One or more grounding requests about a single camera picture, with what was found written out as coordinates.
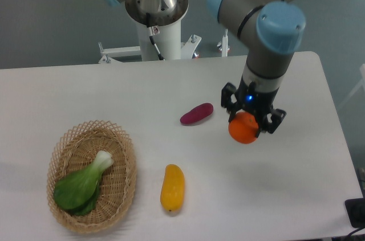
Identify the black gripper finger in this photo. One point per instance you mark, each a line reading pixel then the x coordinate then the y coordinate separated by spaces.
pixel 268 121
pixel 231 107

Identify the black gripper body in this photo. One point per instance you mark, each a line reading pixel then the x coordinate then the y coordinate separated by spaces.
pixel 255 96

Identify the orange fruit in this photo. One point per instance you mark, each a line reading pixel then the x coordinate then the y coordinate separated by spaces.
pixel 243 128

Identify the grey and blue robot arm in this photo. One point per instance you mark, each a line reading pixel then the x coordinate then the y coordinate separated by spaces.
pixel 272 30

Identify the purple sweet potato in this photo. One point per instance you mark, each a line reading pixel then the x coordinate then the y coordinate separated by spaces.
pixel 197 114

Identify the yellow mango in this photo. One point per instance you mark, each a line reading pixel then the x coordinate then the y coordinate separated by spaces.
pixel 173 189

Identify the black device at table edge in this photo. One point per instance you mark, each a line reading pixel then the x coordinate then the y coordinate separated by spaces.
pixel 355 211

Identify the woven wicker basket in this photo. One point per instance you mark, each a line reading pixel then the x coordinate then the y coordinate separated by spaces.
pixel 76 149

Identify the green bok choy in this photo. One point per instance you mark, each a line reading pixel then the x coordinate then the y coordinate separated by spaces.
pixel 78 192

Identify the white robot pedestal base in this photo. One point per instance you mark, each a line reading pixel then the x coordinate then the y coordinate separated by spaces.
pixel 155 43

